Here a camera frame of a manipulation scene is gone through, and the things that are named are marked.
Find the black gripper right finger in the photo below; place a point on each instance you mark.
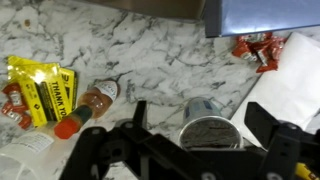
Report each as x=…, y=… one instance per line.
x=283, y=150

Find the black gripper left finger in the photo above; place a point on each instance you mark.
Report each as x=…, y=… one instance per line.
x=113, y=153

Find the silver cup with coloured squares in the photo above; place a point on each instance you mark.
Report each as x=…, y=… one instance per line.
x=206, y=128

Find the clear plastic cup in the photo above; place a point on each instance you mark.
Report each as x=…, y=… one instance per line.
x=26, y=155

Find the hot sauce bottle red cap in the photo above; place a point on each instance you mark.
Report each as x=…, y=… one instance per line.
x=90, y=105

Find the white paper sheet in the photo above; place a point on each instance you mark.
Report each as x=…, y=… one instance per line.
x=290, y=90

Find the yellow plastic wrapper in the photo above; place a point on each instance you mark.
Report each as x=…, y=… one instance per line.
x=23, y=66

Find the blue cardboard box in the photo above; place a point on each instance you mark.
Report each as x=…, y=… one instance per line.
x=266, y=16

